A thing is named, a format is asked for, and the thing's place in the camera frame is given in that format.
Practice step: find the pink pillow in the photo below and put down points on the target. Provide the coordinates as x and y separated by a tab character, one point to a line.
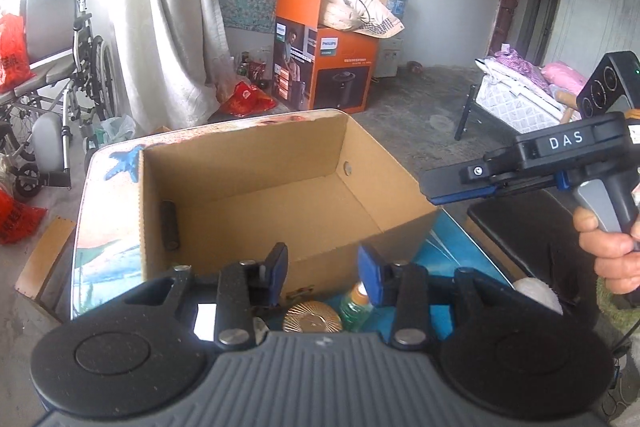
565	77

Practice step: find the red snack packet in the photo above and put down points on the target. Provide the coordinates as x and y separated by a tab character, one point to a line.
257	71

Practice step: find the gold round lid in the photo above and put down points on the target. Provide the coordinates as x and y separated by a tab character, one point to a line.
312	318

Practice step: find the orange appliance carton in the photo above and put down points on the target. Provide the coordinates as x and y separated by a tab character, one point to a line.
340	72

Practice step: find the flat cardboard sheet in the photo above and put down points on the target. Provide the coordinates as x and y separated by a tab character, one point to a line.
42	267

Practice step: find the wheelchair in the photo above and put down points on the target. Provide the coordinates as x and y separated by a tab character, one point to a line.
55	42

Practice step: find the white fluffy ball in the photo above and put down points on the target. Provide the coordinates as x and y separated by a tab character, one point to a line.
537	296

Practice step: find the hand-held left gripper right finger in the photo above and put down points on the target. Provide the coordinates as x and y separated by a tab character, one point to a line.
369	274

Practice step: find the red plastic bag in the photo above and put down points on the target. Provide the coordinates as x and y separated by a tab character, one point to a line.
245	99
12	52
17	217

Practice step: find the white double door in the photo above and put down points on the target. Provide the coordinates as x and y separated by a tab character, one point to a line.
595	2

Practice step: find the black cylinder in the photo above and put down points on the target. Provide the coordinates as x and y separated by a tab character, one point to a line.
170	227

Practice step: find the blue water jug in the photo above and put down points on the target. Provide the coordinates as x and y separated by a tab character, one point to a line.
398	4

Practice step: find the white curtain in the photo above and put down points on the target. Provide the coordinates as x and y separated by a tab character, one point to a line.
165	17

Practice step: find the white wicker basket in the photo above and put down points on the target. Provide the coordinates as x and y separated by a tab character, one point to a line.
510	104

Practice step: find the green bottle with orange cap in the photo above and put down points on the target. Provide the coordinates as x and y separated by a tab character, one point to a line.
354	309

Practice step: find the cardboard box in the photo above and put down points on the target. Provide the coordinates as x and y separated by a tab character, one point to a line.
260	207

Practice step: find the purple cloth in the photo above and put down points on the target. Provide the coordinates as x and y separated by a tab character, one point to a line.
520	64

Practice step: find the beige cloth bundle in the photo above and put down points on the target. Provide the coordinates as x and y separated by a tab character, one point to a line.
350	9

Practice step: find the pale green plastic bag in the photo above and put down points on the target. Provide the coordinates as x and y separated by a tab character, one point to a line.
115	129

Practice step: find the person's right hand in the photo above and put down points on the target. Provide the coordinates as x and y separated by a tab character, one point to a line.
610	252

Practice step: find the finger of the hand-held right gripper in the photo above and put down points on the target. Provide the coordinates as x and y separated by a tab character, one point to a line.
450	182

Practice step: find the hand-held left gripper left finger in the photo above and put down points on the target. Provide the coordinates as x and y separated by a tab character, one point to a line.
276	272

